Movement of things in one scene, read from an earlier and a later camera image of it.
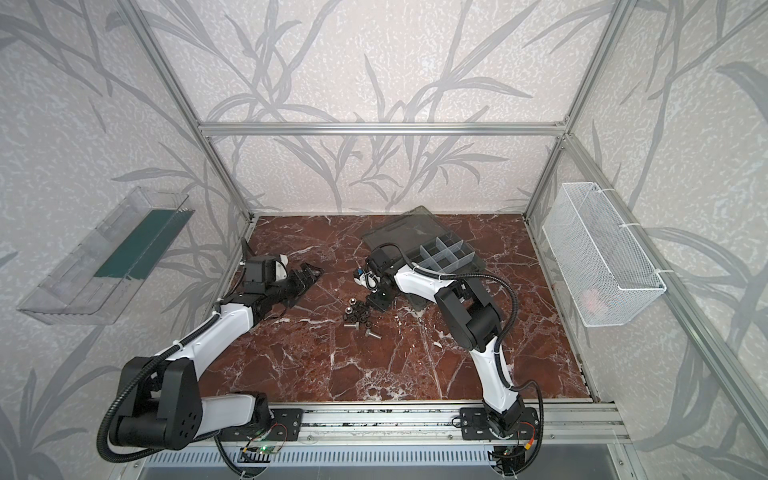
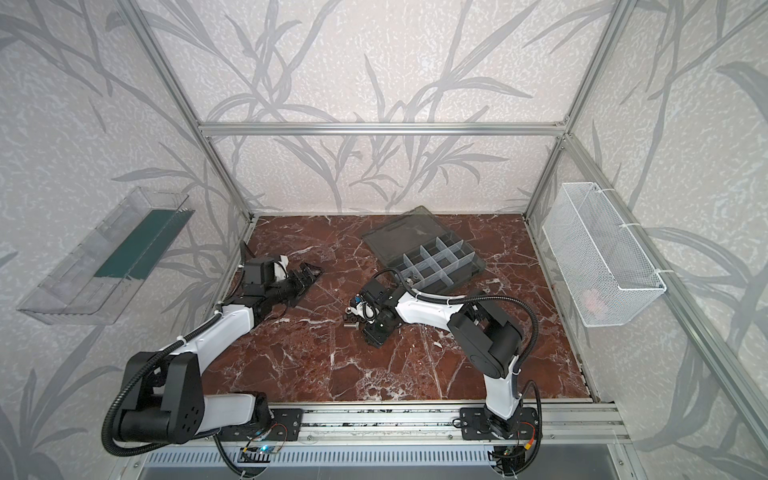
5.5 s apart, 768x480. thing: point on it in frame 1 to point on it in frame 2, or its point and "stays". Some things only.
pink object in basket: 593,301 stays
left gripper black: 294,282 stays
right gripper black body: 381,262 to 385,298
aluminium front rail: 578,421 stays
